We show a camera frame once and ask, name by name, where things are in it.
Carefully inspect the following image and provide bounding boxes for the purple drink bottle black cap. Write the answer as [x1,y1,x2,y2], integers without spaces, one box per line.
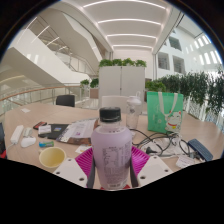
[90,106,133,191]

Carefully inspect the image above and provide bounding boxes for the white power strip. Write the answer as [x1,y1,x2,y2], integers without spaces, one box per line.
[9,124,25,145]

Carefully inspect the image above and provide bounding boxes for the cream yellow mug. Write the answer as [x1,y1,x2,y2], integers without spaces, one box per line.
[38,146,67,169]

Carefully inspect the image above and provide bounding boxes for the green tote bag cat print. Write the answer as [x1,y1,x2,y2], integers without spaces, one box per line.
[146,91,185,134]

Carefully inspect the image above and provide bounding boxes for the clear shaker bottle white lid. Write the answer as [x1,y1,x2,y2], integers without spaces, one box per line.
[125,91,143,131]

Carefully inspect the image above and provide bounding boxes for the white printed booklet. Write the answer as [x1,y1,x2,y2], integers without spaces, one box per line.
[55,118,100,146]

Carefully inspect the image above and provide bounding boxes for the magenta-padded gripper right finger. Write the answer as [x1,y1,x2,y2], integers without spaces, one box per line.
[129,145,174,188]

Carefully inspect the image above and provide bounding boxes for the small red black device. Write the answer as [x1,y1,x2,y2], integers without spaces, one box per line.
[32,121,48,131]

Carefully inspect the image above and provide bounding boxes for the black and red chair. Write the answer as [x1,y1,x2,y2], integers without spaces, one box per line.
[0,121,8,159]

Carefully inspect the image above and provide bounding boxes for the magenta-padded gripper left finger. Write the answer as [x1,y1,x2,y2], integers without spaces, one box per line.
[52,147,97,189]

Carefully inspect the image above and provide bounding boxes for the white cabinet topped with plants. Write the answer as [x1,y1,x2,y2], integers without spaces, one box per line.
[97,58,148,101]

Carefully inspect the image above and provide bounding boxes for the white computer mouse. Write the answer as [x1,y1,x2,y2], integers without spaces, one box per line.
[20,136,37,149]

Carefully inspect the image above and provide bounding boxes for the black office chair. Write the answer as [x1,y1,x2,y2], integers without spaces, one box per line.
[55,94,76,108]

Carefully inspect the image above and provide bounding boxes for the tangled black cables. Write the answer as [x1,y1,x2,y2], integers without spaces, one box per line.
[129,128,193,158]

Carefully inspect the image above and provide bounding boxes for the green potted plant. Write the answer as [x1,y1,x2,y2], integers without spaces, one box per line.
[79,78,100,99]

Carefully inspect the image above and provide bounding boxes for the black notebook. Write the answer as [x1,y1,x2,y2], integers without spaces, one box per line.
[37,123,69,140]

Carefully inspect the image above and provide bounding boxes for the white labelled packet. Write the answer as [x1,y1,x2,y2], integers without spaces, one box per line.
[175,155,196,169]

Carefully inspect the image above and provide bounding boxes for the row of green hedge plants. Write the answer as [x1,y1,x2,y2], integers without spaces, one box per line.
[145,66,224,118]

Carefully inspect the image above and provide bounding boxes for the white chair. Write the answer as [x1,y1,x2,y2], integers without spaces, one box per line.
[100,95,129,113]

